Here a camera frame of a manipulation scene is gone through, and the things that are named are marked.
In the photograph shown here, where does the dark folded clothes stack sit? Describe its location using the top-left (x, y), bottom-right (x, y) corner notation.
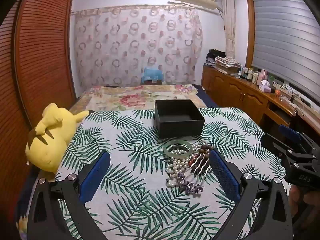
top-left (206, 48), bottom-right (227, 67)

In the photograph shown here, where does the yellow plush toy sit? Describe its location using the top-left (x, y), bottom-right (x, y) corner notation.
top-left (25, 102), bottom-right (89, 173)

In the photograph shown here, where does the patterned folded cloth stack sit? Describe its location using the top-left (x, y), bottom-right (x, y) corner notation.
top-left (214, 55), bottom-right (242, 75)

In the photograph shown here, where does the group of cosmetic bottles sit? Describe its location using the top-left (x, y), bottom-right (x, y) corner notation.
top-left (237, 65), bottom-right (270, 85)

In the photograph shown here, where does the green jade bangle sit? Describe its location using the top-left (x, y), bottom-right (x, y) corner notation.
top-left (164, 140), bottom-right (193, 158)

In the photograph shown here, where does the black jewelry box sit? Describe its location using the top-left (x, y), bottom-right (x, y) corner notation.
top-left (154, 99), bottom-right (205, 140)

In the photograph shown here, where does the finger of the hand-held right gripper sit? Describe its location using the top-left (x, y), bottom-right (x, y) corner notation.
top-left (278, 124), bottom-right (304, 144)
top-left (261, 133), bottom-right (292, 157)

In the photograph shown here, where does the brown wooden bead bracelet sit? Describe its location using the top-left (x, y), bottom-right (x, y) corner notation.
top-left (191, 143), bottom-right (215, 163)

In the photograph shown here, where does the cream tied curtain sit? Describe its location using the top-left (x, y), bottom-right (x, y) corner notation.
top-left (221, 0), bottom-right (237, 58)

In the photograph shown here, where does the person's right hand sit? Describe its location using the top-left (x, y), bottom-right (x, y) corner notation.
top-left (289, 185), bottom-right (320, 230)

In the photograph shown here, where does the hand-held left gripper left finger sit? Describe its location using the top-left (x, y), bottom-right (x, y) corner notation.
top-left (28, 151), bottom-right (112, 240)

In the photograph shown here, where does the white pearl necklace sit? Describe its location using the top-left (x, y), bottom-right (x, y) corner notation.
top-left (165, 149), bottom-right (192, 188)

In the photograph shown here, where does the wooden cabinet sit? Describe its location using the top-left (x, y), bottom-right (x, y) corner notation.
top-left (201, 65), bottom-right (320, 140)

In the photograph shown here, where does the floral blanket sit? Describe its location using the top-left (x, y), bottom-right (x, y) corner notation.
top-left (69, 84), bottom-right (208, 113)

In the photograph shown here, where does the grey window blind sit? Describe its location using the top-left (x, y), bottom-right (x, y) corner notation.
top-left (251, 0), bottom-right (320, 98)

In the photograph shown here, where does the green leaf print cloth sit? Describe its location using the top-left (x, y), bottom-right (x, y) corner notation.
top-left (54, 107), bottom-right (292, 240)

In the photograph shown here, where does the wooden window frame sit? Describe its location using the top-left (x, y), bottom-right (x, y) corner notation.
top-left (245, 0), bottom-right (256, 68)

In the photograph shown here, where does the dark blue bed sheet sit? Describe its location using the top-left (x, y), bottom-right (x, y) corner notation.
top-left (194, 84), bottom-right (220, 108)

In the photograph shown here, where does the silver hair comb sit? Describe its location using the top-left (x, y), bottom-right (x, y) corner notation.
top-left (189, 152), bottom-right (213, 177)

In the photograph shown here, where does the purple crystal hairpin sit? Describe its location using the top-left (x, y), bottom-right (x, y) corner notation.
top-left (166, 172), bottom-right (203, 193)

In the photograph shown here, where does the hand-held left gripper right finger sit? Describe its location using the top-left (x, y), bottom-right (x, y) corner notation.
top-left (209, 149), bottom-right (293, 240)

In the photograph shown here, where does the pink tissue box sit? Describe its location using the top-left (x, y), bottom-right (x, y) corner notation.
top-left (258, 79), bottom-right (272, 93)

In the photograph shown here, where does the brown louvred wardrobe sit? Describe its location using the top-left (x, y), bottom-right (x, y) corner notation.
top-left (0, 0), bottom-right (77, 230)

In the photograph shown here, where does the ring patterned curtain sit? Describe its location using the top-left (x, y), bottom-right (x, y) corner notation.
top-left (71, 5), bottom-right (203, 87)

